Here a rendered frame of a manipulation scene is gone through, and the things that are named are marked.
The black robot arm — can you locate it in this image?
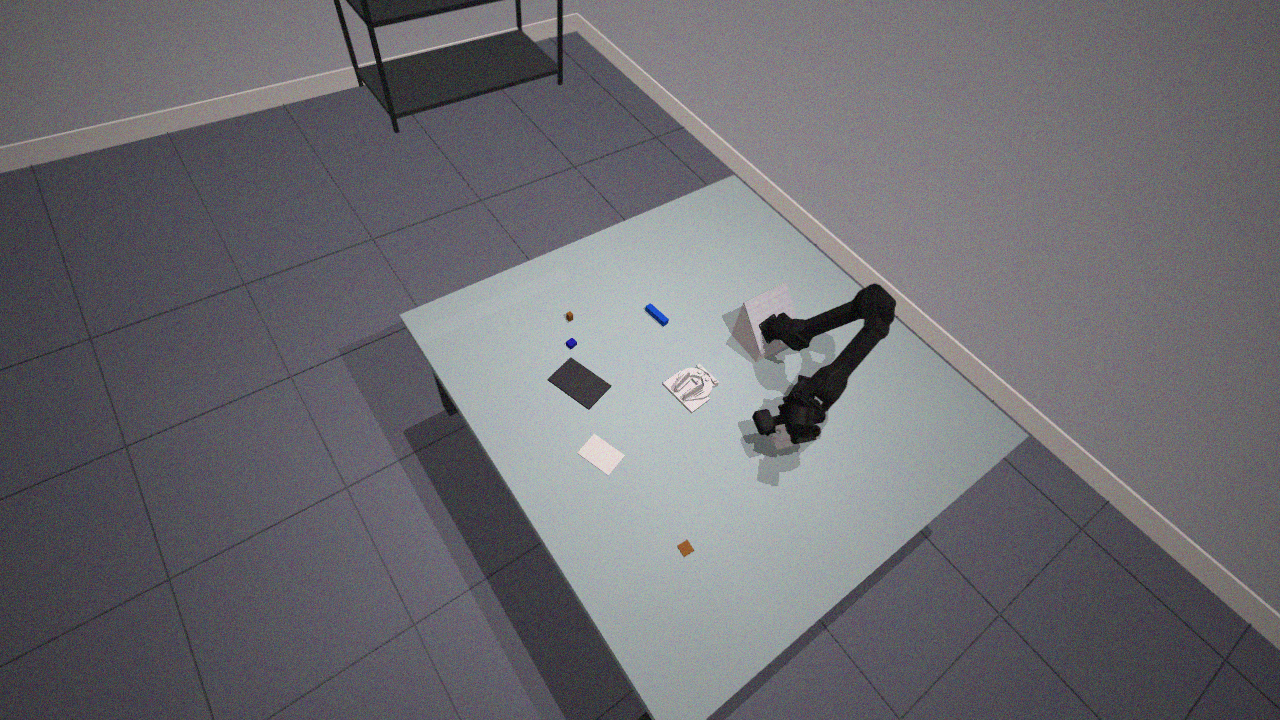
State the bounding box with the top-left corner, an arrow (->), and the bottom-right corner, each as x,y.
759,284 -> 896,445

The blue rectangular block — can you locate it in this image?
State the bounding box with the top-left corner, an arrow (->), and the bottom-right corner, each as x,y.
645,304 -> 669,327

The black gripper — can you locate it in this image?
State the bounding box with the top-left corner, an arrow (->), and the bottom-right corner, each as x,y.
753,396 -> 826,436

